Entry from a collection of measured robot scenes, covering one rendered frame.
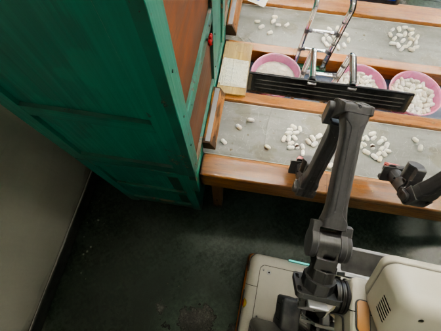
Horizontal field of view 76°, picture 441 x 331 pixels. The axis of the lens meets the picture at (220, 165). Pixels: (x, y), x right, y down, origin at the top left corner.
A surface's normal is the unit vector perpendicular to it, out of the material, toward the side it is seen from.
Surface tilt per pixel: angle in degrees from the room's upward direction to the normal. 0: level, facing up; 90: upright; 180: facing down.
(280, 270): 0
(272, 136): 0
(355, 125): 19
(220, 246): 0
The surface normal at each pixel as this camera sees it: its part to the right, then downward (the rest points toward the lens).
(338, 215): -0.06, -0.01
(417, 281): 0.14, -0.86
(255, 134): 0.00, -0.33
